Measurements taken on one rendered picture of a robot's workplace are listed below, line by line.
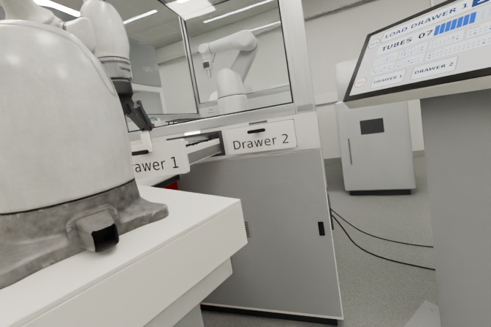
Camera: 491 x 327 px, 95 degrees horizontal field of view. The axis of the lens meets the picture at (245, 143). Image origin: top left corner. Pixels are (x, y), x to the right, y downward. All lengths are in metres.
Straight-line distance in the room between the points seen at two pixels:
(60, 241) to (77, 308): 0.09
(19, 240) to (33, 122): 0.13
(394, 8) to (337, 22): 0.77
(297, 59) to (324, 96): 3.14
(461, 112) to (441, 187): 0.22
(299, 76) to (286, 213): 0.56
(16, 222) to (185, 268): 0.19
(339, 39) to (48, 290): 4.20
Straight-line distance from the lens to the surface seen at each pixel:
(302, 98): 0.92
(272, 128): 0.91
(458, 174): 0.87
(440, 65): 0.77
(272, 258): 1.13
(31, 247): 0.34
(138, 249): 0.28
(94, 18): 0.75
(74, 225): 0.32
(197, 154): 0.83
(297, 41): 0.95
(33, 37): 0.36
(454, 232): 0.94
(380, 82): 0.82
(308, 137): 0.92
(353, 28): 4.30
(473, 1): 0.91
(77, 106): 0.33
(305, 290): 1.19
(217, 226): 0.33
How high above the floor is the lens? 0.94
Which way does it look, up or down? 5 degrees down
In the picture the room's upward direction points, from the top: 9 degrees counter-clockwise
